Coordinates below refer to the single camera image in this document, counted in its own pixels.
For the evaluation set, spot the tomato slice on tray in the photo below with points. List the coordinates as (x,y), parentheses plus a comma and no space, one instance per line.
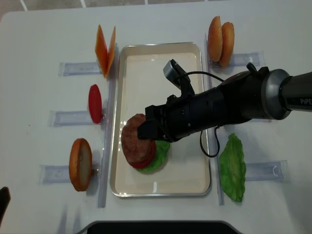
(151,155)

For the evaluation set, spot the clear left long rail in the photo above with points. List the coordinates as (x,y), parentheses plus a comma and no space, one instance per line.
(109,126)

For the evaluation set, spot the standing green lettuce leaf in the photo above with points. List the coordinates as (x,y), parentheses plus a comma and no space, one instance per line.
(232,169)

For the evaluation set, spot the clear tomato holder rail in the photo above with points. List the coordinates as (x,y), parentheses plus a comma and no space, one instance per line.
(69,118)

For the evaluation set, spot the standing red tomato slice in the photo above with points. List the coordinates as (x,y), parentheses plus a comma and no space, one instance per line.
(95,104)

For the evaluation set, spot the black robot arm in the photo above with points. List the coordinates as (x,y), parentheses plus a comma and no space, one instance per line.
(255,93)

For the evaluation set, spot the clear right long rail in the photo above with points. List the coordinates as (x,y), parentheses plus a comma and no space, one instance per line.
(211,133)

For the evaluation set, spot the lettuce leaf on tray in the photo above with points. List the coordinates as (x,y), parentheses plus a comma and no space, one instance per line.
(162,148)

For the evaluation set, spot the black left arm gripper tip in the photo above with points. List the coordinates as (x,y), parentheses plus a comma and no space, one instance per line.
(5,198)

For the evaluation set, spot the clear long rail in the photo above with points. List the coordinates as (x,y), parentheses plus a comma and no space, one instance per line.
(109,126)
(211,133)

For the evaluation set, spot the left orange cheese slice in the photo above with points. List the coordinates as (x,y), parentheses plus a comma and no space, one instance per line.
(101,51)

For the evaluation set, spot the orange cheese slice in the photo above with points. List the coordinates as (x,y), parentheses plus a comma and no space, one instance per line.
(101,51)
(111,51)

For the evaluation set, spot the bun top half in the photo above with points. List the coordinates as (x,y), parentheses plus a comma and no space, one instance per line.
(215,40)

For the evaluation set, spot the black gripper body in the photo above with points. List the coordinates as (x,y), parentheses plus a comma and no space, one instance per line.
(178,118)

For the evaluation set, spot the clear bun holder rail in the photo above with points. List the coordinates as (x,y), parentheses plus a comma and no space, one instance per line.
(256,58)

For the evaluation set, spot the brown meat patty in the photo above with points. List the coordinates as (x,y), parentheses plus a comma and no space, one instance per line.
(134,149)

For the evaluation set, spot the bun half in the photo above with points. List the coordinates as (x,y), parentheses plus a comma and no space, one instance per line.
(228,44)
(215,40)

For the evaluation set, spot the right orange cheese slice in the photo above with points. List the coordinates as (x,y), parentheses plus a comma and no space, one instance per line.
(111,51)

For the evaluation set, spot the bun bottom half right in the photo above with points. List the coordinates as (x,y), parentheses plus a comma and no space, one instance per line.
(228,44)

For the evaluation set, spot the clear lettuce holder rail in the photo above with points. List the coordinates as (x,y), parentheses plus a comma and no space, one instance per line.
(265,171)

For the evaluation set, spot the standing bread slice left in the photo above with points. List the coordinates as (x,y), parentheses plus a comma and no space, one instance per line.
(80,164)

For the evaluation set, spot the white metal tray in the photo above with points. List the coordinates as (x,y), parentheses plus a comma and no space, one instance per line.
(141,83)

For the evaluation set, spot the clear cheese holder rail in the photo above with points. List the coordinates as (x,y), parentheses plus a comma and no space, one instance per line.
(82,68)

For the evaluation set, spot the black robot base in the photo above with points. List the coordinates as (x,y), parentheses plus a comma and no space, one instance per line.
(159,227)

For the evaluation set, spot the clear bread holder rail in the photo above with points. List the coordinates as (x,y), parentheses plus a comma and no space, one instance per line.
(50,174)

